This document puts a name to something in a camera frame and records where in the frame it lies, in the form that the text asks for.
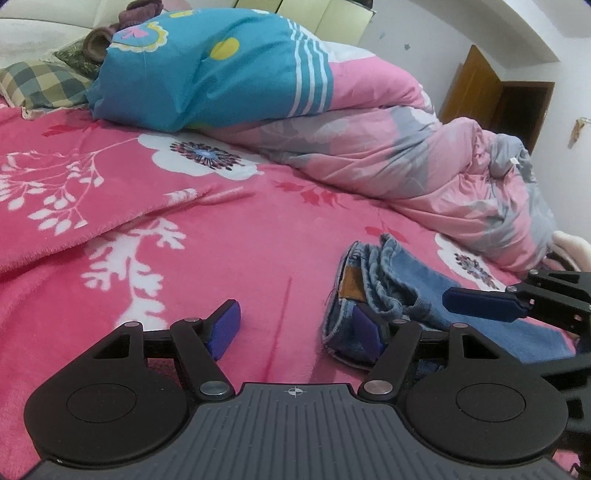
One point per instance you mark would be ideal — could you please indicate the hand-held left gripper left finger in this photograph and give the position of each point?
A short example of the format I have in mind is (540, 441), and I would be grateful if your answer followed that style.
(226, 327)

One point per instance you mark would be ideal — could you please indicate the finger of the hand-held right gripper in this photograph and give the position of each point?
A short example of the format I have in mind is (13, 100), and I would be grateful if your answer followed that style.
(480, 302)
(579, 374)

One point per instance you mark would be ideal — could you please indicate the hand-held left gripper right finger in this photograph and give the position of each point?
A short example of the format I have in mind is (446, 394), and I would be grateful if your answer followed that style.
(364, 330)

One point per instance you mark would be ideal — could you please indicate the blue denim jeans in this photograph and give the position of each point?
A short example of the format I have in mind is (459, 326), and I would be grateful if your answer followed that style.
(415, 286)

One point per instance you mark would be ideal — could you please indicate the stack of pale folded clothes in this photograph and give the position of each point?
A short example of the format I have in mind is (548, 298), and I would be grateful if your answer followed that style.
(572, 249)

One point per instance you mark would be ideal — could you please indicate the pink grey floral duvet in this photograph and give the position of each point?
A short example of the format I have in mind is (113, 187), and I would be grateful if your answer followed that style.
(415, 161)

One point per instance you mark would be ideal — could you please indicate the pink floral blanket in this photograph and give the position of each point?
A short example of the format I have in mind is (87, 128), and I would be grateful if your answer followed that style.
(138, 184)

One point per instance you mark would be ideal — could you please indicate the brown wooden door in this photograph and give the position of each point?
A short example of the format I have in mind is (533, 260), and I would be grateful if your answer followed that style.
(475, 92)

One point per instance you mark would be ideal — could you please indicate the teal blue garment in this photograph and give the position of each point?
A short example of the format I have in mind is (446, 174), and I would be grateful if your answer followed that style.
(184, 83)

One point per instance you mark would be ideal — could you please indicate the checkered pillow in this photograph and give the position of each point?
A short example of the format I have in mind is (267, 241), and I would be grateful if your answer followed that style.
(41, 85)

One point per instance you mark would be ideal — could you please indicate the green patterned pillow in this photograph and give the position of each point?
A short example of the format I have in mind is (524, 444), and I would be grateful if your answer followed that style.
(76, 57)

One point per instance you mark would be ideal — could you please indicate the brown fuzzy cloth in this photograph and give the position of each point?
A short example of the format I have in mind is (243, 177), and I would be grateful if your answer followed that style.
(99, 44)

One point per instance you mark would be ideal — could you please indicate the pale yellow wardrobe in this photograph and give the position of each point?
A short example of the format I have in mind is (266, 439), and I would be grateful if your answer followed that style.
(300, 18)

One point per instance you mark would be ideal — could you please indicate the hanging wall decoration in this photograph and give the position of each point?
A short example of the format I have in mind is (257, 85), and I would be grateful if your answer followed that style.
(577, 134)

